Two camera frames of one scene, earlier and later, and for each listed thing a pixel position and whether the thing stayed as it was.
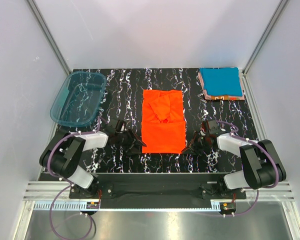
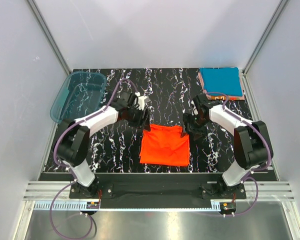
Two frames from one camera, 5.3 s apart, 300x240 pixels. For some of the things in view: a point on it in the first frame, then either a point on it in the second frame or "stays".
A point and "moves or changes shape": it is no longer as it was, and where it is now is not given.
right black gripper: [189, 150] to [199, 132]
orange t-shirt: [163, 130] moves or changes shape
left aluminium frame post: [44, 28] stays
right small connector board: [227, 206] stays
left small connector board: [92, 205] stays
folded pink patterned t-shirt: [222, 97] stays
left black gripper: [132, 138] to [139, 123]
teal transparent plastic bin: [78, 102] stays
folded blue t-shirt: [224, 81] stays
